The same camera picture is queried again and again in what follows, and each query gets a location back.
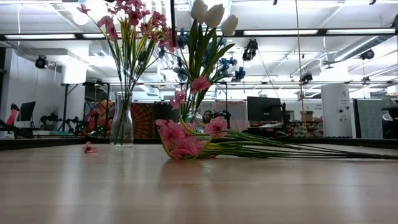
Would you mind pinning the black robot arm with red part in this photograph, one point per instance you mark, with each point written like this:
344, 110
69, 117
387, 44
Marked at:
12, 116

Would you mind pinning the black aluminium table frame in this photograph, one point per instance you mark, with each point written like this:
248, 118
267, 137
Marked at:
46, 143

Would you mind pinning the orange mandala tapestry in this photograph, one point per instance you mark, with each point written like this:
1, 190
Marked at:
144, 119

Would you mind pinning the small black monitor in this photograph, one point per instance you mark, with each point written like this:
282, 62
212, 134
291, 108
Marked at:
27, 110

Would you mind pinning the cardboard box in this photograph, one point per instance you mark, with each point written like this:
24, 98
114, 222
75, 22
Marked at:
307, 116

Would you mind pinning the black LED light bar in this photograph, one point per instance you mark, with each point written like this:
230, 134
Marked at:
321, 32

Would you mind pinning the black partition panel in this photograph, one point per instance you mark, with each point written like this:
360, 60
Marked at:
163, 112

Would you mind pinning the black robot arm with green lights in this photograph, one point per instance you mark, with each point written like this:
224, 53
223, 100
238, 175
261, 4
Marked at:
49, 118
222, 115

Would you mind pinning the tall clear glass vase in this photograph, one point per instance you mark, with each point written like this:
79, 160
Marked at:
122, 133

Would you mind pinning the clear ribbed glass jar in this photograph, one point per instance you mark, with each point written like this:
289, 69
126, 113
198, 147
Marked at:
196, 116

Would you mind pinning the black hanging spotlight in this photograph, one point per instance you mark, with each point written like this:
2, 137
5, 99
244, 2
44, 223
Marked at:
367, 54
41, 62
250, 51
307, 77

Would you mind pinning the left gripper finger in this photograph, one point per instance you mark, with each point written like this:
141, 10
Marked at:
173, 21

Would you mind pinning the loose pink blossom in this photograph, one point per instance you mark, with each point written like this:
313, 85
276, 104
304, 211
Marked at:
89, 148

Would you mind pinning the grey partition panel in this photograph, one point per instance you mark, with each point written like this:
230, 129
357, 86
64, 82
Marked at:
368, 113

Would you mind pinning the black computer monitor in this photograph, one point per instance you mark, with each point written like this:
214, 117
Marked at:
264, 109

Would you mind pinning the silver air duct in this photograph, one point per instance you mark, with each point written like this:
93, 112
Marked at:
351, 49

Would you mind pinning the white tulip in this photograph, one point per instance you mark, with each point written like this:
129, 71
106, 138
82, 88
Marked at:
230, 25
215, 15
199, 9

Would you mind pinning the black metal rig frame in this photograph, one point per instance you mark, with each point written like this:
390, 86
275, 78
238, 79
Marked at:
107, 90

